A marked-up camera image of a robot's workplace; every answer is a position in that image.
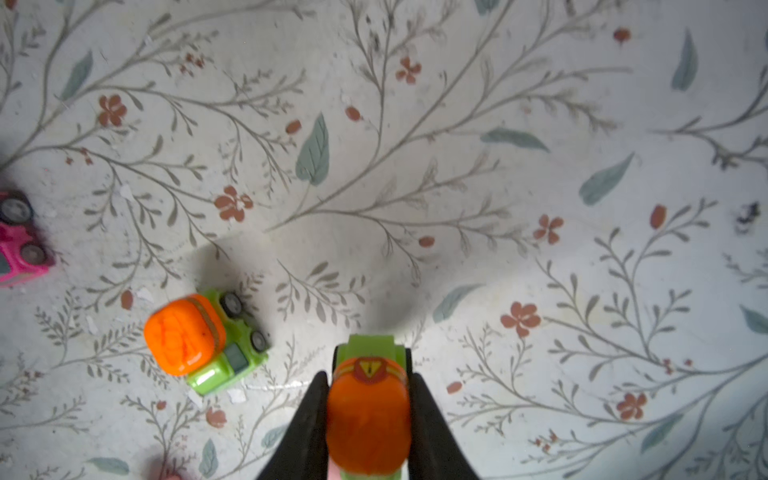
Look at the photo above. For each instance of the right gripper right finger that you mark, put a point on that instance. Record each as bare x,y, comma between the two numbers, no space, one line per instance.
434,453

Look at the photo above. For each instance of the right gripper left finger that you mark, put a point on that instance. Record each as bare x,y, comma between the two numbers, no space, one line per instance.
302,454

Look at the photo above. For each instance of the orange green mixer toy truck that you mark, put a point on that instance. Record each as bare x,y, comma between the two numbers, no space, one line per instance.
205,339

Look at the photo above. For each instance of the pink green striped toy truck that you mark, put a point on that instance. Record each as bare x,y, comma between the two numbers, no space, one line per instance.
23,254

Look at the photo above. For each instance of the pink toy pig right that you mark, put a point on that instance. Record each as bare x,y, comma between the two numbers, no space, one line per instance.
159,470

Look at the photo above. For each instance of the floral patterned table mat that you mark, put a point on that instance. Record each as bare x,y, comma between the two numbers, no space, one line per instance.
560,208

